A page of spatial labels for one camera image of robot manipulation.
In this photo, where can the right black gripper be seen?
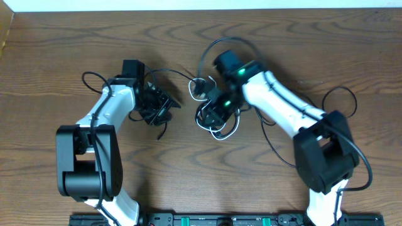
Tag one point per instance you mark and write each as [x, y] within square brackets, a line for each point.
[219, 117]

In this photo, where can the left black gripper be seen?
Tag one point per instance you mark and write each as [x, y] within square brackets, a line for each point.
[166, 103]

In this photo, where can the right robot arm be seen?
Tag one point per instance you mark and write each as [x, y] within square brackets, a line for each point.
[325, 153]

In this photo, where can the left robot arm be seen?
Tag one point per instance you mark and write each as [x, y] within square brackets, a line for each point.
[89, 165]

